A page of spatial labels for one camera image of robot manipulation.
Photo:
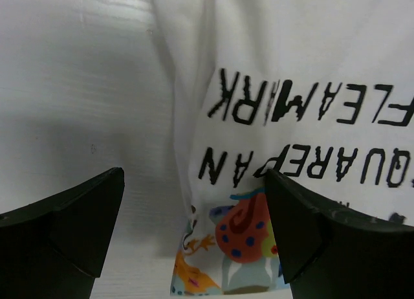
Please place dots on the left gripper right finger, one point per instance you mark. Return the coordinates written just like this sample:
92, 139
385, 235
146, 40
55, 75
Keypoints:
328, 250

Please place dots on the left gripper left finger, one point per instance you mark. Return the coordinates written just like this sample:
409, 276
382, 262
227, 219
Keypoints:
56, 247

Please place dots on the white cartoon print t-shirt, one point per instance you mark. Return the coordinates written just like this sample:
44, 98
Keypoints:
318, 90

